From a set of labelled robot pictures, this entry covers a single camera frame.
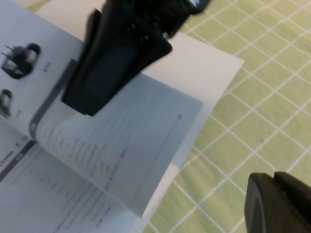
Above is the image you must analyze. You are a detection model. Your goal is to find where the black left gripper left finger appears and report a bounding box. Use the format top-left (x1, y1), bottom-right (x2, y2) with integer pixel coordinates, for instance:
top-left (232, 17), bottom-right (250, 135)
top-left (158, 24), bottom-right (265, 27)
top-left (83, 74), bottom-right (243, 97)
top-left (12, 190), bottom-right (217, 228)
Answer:
top-left (244, 172), bottom-right (291, 233)

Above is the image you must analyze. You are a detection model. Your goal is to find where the white product booklet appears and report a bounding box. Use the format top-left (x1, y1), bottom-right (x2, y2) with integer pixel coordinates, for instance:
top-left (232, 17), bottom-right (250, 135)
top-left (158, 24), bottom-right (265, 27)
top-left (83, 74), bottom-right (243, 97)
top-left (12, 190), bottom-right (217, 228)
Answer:
top-left (0, 0), bottom-right (245, 233)

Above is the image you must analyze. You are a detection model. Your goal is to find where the green checkered tablecloth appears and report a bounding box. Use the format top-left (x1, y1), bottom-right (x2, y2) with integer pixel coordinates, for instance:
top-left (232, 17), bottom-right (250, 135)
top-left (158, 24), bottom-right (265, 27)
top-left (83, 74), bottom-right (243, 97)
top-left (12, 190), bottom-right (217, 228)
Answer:
top-left (24, 0), bottom-right (311, 233)

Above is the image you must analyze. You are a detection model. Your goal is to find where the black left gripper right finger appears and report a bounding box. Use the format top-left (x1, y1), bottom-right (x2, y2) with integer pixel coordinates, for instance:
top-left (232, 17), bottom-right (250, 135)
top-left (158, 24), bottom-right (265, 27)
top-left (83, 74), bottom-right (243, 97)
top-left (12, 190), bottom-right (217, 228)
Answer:
top-left (273, 171), bottom-right (311, 233)

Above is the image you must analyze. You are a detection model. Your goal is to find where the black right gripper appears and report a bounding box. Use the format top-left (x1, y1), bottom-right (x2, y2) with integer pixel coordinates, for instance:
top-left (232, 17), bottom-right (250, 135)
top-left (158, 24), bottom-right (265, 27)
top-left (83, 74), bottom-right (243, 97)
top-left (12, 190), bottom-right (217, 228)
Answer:
top-left (60, 0), bottom-right (212, 117)

